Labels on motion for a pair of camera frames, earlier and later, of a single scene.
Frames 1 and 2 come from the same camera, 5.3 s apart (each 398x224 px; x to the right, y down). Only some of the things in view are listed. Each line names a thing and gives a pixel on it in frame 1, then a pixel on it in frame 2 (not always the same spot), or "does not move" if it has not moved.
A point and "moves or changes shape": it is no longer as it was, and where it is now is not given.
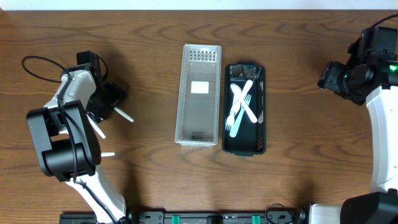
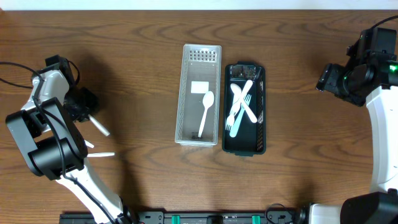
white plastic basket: [197, 106] does not move
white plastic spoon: [96, 127] moves or changes shape
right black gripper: [329, 77] does not move
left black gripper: [109, 101] → [86, 104]
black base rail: [194, 218] does not move
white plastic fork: [230, 119] does not move
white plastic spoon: [124, 114] → [208, 99]
